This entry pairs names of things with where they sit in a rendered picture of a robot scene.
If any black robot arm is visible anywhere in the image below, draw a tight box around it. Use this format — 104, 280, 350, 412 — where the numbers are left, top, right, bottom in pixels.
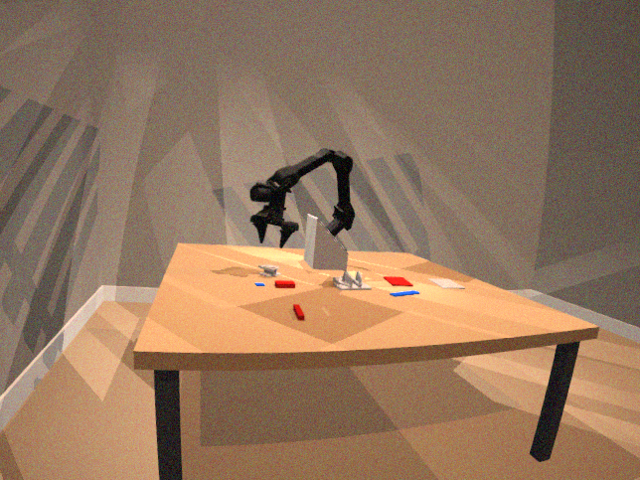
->
250, 148, 355, 239

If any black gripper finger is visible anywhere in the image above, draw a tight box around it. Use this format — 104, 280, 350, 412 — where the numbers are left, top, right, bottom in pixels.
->
279, 230, 295, 248
254, 224, 267, 243

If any red flat bar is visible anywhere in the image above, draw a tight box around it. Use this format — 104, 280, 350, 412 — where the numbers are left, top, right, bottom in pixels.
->
293, 304, 304, 320

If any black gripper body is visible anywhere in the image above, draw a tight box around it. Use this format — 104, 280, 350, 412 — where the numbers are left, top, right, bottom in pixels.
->
250, 203, 299, 232

